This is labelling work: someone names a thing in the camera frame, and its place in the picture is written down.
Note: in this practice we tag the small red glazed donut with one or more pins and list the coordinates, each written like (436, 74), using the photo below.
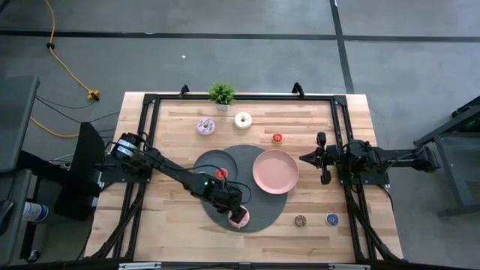
(274, 138)
(218, 174)

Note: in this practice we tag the black caster wheel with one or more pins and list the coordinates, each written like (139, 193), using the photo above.
(33, 256)

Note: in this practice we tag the small blue glazed donut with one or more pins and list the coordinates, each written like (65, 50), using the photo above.
(329, 222)

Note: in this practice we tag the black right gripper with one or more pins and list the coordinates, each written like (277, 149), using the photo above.
(324, 157)

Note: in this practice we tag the pink round plate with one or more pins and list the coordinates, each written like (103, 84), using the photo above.
(275, 171)

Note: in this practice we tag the small brown glazed donut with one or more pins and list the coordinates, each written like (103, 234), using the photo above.
(296, 223)

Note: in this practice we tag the round dark woven placemat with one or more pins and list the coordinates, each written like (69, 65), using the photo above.
(258, 210)

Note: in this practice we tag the green plant in white pot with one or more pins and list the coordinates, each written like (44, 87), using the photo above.
(222, 93)

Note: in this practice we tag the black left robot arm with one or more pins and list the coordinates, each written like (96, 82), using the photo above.
(176, 172)

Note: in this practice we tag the grey desk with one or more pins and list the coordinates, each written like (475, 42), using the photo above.
(18, 180)

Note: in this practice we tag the black equipment stand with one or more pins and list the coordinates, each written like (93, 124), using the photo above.
(80, 195)

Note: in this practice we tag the silver metal bracket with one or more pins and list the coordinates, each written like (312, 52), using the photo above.
(138, 266)
(348, 267)

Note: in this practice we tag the large pink glazed donut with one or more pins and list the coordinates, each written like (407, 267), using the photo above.
(240, 225)

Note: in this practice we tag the large purple glazed donut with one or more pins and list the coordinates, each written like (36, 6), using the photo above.
(201, 129)

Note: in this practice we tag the white bottle with blue label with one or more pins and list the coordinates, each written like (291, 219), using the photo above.
(35, 212)

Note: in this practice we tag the black metal table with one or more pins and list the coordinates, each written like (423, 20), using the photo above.
(463, 172)

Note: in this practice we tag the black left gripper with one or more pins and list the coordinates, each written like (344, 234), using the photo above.
(228, 198)

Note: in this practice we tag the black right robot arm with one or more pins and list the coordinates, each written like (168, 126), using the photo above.
(393, 159)

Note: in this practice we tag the large white glazed donut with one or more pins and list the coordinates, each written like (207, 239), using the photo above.
(238, 123)

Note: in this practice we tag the dark grey round plate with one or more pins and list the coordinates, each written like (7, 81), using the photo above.
(213, 159)

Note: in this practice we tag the grey cabinet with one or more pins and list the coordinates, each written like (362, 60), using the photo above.
(15, 123)

